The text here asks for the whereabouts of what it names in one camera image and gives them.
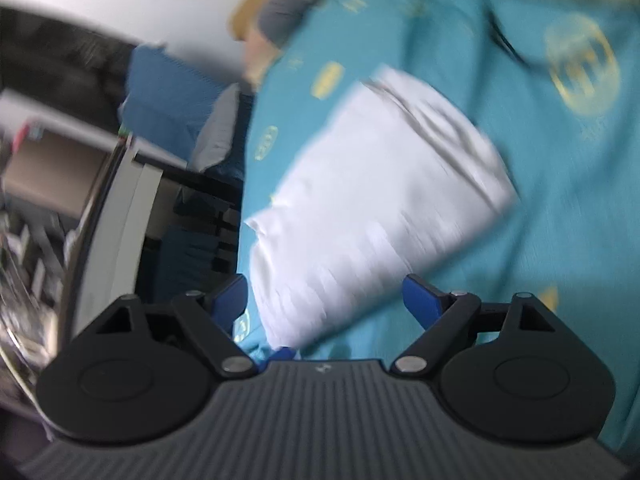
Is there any white shirt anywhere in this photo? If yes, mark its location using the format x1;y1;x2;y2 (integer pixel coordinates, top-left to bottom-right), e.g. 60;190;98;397
247;65;516;349

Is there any grey storage bag rim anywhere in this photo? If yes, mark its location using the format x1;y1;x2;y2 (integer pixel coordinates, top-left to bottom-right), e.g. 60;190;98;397
58;140;162;347

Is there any cardboard box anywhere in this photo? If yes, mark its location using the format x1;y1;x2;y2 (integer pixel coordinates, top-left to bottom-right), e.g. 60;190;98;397
2;129;107;220

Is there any teal bed sheet yellow print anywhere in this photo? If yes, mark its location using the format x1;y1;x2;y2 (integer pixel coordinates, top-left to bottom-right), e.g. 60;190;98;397
232;0;640;461

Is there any black clothing pile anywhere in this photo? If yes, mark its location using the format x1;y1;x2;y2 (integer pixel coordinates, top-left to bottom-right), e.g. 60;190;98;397
1;6;136;134

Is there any grey beige striped pillow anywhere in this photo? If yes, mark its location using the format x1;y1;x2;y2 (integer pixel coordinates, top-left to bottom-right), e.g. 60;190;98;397
243;0;317;92

